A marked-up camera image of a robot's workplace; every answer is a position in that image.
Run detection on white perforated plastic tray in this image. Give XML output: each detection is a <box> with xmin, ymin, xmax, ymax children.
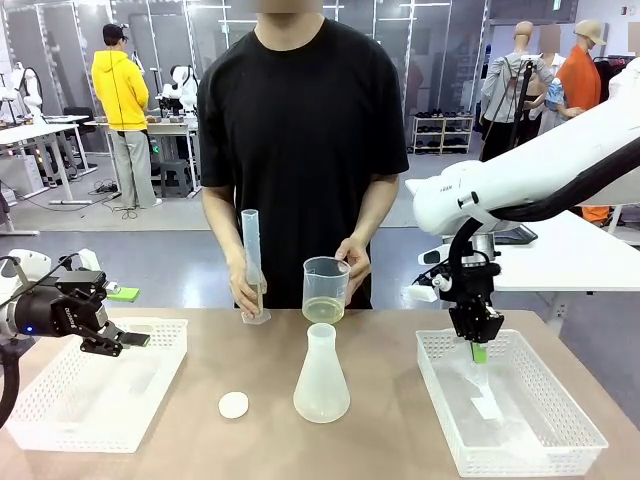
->
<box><xmin>3</xmin><ymin>317</ymin><xmax>189</xmax><ymax>455</ymax></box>
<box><xmin>415</xmin><ymin>328</ymin><xmax>610</xmax><ymax>479</ymax></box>

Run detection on black tripod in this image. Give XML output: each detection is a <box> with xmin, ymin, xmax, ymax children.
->
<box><xmin>507</xmin><ymin>54</ymin><xmax>536</xmax><ymax>151</ymax></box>

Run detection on white robot arm with cables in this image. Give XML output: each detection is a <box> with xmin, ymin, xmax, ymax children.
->
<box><xmin>9</xmin><ymin>62</ymin><xmax>47</xmax><ymax>126</ymax></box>

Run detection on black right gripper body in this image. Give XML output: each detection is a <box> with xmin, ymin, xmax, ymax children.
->
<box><xmin>448</xmin><ymin>262</ymin><xmax>504</xmax><ymax>319</ymax></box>

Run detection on mannequin in orange jacket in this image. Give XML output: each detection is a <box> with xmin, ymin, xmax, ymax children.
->
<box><xmin>557</xmin><ymin>19</ymin><xmax>609</xmax><ymax>115</ymax></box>

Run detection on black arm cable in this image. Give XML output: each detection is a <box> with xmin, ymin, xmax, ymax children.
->
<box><xmin>447</xmin><ymin>142</ymin><xmax>640</xmax><ymax>301</ymax></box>
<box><xmin>0</xmin><ymin>339</ymin><xmax>22</xmax><ymax>431</ymax></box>

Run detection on mannequin in grey shirt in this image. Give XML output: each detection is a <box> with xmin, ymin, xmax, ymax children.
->
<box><xmin>479</xmin><ymin>20</ymin><xmax>551</xmax><ymax>164</ymax></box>

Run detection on clear plastic graduated cylinder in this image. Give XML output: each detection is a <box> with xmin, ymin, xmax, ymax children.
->
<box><xmin>240</xmin><ymin>208</ymin><xmax>272</xmax><ymax>325</ymax></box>

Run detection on mannequin in orange trousers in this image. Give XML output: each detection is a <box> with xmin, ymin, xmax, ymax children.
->
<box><xmin>582</xmin><ymin>204</ymin><xmax>614</xmax><ymax>224</ymax></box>

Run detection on round white flask cap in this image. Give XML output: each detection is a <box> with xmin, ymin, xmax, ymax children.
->
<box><xmin>218</xmin><ymin>392</ymin><xmax>250</xmax><ymax>419</ymax></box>

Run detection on grey step stool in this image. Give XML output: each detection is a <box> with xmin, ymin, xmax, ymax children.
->
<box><xmin>159</xmin><ymin>159</ymin><xmax>194</xmax><ymax>199</ymax></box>

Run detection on person's right hand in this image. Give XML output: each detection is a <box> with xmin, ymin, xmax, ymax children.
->
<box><xmin>227</xmin><ymin>249</ymin><xmax>269</xmax><ymax>318</ymax></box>

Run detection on shoe rack with shoes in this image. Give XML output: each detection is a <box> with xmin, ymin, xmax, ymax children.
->
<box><xmin>412</xmin><ymin>114</ymin><xmax>475</xmax><ymax>155</ymax></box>

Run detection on white workbench with equipment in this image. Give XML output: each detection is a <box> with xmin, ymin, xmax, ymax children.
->
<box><xmin>84</xmin><ymin>117</ymin><xmax>201</xmax><ymax>196</ymax></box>

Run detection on black office chair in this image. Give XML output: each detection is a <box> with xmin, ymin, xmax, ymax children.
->
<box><xmin>64</xmin><ymin>105</ymin><xmax>99</xmax><ymax>151</ymax></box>

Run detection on black floor cables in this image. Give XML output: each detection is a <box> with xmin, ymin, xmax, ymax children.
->
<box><xmin>92</xmin><ymin>179</ymin><xmax>139</xmax><ymax>221</ymax></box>

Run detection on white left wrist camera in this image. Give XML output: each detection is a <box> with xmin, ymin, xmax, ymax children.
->
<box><xmin>76</xmin><ymin>248</ymin><xmax>102</xmax><ymax>274</ymax></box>

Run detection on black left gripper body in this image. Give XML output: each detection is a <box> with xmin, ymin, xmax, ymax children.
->
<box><xmin>13</xmin><ymin>269</ymin><xmax>109</xmax><ymax>346</ymax></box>

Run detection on figure in blue floral dress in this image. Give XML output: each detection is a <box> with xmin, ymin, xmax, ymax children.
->
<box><xmin>537</xmin><ymin>23</ymin><xmax>584</xmax><ymax>136</ymax></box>

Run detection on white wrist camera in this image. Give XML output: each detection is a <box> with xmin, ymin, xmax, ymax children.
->
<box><xmin>408</xmin><ymin>272</ymin><xmax>454</xmax><ymax>303</ymax></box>
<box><xmin>76</xmin><ymin>248</ymin><xmax>102</xmax><ymax>274</ymax></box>

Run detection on long white desk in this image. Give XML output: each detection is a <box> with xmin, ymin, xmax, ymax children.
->
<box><xmin>0</xmin><ymin>122</ymin><xmax>81</xmax><ymax>236</ymax></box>

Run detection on person's left hand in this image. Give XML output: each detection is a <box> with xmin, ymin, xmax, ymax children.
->
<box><xmin>334</xmin><ymin>237</ymin><xmax>373</xmax><ymax>303</ymax></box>

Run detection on translucent plastic conical flask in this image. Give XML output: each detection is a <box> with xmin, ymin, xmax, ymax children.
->
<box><xmin>292</xmin><ymin>322</ymin><xmax>351</xmax><ymax>425</ymax></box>

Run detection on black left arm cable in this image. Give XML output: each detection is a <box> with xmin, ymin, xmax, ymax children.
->
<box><xmin>0</xmin><ymin>339</ymin><xmax>22</xmax><ymax>431</ymax></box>

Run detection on person's right forearm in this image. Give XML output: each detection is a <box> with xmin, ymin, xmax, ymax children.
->
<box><xmin>202</xmin><ymin>187</ymin><xmax>251</xmax><ymax>271</ymax></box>

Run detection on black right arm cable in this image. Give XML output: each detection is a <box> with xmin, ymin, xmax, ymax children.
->
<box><xmin>447</xmin><ymin>142</ymin><xmax>640</xmax><ymax>301</ymax></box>

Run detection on person in yellow hoodie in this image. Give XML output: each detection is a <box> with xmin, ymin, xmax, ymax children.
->
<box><xmin>91</xmin><ymin>22</ymin><xmax>164</xmax><ymax>210</ymax></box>

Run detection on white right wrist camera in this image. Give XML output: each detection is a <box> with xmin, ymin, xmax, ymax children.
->
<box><xmin>408</xmin><ymin>272</ymin><xmax>454</xmax><ymax>303</ymax></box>

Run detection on clear plastic funnel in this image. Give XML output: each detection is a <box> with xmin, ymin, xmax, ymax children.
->
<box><xmin>452</xmin><ymin>349</ymin><xmax>506</xmax><ymax>425</ymax></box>

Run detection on black flat tray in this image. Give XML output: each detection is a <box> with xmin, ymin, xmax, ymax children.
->
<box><xmin>492</xmin><ymin>224</ymin><xmax>539</xmax><ymax>246</ymax></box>

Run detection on person's left forearm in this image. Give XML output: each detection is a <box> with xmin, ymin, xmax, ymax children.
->
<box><xmin>349</xmin><ymin>174</ymin><xmax>400</xmax><ymax>251</ymax></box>

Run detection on clear plastic beaker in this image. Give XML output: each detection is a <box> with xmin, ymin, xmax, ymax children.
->
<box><xmin>301</xmin><ymin>255</ymin><xmax>352</xmax><ymax>325</ymax></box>

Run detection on person in black t-shirt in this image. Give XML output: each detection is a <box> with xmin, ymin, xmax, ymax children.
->
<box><xmin>196</xmin><ymin>0</ymin><xmax>410</xmax><ymax>310</ymax></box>

